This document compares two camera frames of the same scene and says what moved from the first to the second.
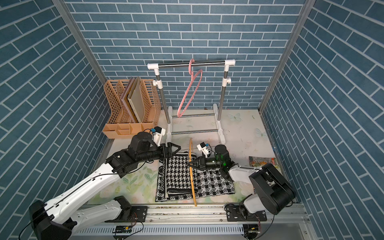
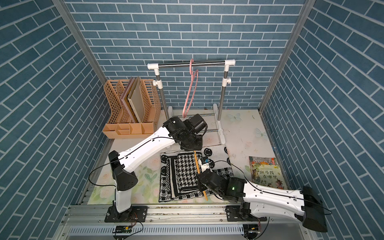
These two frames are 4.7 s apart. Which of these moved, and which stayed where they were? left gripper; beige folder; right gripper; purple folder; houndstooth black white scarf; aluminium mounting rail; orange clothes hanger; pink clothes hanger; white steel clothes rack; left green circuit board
Moved: pink clothes hanger; left gripper; right gripper; orange clothes hanger
Stayed: white steel clothes rack; beige folder; left green circuit board; houndstooth black white scarf; purple folder; aluminium mounting rail
